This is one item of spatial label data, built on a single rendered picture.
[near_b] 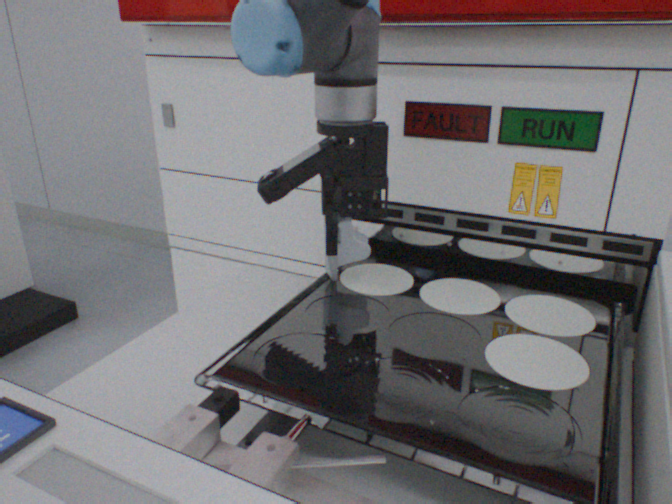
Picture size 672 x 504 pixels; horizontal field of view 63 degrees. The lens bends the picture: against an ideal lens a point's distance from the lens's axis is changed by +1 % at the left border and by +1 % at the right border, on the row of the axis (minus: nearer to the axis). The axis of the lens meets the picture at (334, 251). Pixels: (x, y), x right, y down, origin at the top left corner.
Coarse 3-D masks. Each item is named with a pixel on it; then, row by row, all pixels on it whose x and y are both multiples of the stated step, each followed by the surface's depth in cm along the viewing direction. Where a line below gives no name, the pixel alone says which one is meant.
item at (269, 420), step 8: (264, 416) 56; (272, 416) 56; (280, 416) 56; (256, 424) 54; (264, 424) 54; (272, 424) 54; (280, 424) 55; (288, 424) 57; (248, 432) 53; (256, 432) 53; (272, 432) 54; (280, 432) 55; (248, 440) 52
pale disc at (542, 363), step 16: (512, 336) 61; (528, 336) 61; (496, 352) 58; (512, 352) 58; (528, 352) 58; (544, 352) 58; (560, 352) 58; (576, 352) 58; (496, 368) 55; (512, 368) 55; (528, 368) 55; (544, 368) 55; (560, 368) 55; (576, 368) 55; (528, 384) 52; (544, 384) 52; (560, 384) 52; (576, 384) 52
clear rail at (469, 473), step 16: (208, 384) 52; (224, 384) 52; (240, 400) 51; (256, 400) 50; (272, 400) 50; (288, 416) 49; (304, 416) 48; (320, 416) 48; (336, 432) 47; (352, 432) 46; (384, 448) 45; (400, 448) 44; (416, 448) 44; (432, 464) 43; (448, 464) 43; (464, 464) 42; (464, 480) 42; (480, 480) 42; (496, 480) 41; (512, 480) 41; (512, 496) 41; (528, 496) 40; (544, 496) 40; (560, 496) 40
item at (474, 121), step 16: (416, 112) 75; (432, 112) 74; (448, 112) 73; (464, 112) 72; (480, 112) 71; (416, 128) 76; (432, 128) 75; (448, 128) 74; (464, 128) 73; (480, 128) 72
